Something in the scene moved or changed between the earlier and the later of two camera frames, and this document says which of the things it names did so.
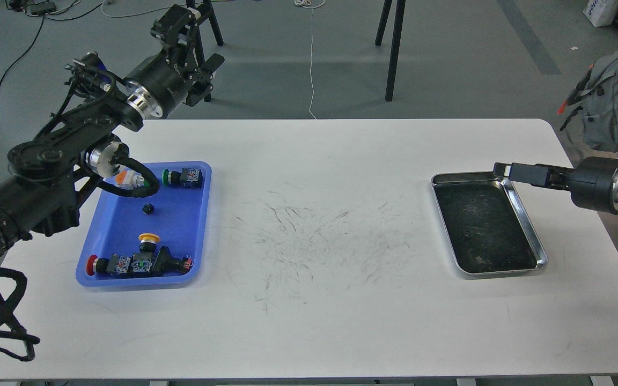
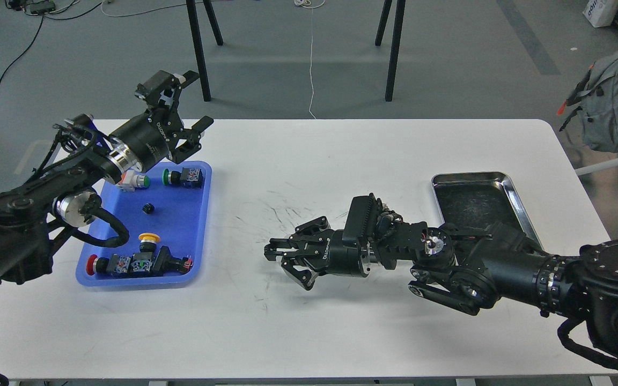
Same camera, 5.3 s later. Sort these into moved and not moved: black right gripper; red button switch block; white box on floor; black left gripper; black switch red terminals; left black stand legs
Moved: black left gripper; black right gripper
Not moved: red button switch block; black switch red terminals; left black stand legs; white box on floor
